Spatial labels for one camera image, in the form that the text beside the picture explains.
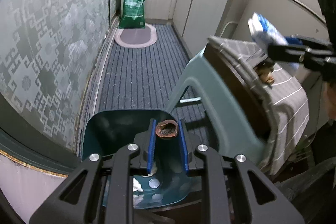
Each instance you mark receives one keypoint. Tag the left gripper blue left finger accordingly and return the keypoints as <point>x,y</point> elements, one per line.
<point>151,146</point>

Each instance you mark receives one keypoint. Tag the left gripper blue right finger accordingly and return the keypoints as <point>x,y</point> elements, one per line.
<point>183,146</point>

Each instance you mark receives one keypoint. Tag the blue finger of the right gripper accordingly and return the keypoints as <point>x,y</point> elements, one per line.
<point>292,40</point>

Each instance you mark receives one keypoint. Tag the dark avocado peel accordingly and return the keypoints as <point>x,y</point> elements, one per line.
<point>167,129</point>

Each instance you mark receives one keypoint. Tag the blue white tissue pack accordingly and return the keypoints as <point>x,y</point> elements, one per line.
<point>264,33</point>

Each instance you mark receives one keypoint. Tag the white tissue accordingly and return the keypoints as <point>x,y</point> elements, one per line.
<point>141,184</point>

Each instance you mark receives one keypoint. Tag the dark teal trash bin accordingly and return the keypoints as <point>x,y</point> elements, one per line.
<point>108,132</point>

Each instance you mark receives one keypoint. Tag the grey-green plastic stool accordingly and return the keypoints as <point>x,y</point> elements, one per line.
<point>239,122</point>

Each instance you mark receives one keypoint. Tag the grey checked tablecloth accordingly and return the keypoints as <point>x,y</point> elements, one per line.
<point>285,101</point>

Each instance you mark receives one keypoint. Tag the oval grey pink mat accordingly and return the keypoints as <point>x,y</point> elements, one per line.
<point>136,37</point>

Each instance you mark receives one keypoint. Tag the green rice bag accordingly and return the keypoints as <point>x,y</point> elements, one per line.
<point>133,14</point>

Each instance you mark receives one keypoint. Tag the frosted patterned sliding door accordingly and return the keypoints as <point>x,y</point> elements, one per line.
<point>48,50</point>

